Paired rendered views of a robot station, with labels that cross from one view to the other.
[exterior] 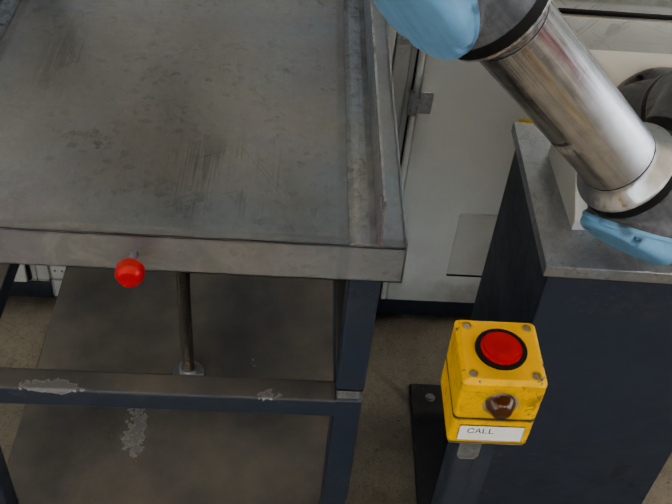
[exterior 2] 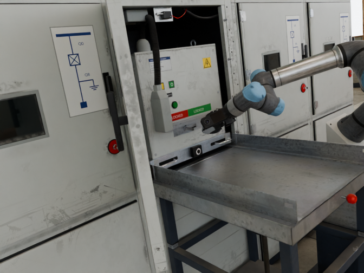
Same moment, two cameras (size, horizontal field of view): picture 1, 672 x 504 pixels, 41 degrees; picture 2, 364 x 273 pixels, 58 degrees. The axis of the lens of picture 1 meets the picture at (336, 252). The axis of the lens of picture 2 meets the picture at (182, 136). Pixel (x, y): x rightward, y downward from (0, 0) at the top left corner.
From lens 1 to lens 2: 1.25 m
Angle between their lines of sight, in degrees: 43
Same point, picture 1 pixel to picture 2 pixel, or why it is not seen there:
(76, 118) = (269, 187)
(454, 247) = not seen: hidden behind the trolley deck
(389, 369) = not seen: outside the picture
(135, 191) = (318, 185)
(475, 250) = not seen: hidden behind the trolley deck
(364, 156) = (330, 158)
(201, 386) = (342, 259)
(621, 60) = (332, 121)
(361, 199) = (351, 161)
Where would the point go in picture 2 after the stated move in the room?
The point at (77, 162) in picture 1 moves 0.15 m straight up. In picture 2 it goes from (294, 190) to (291, 149)
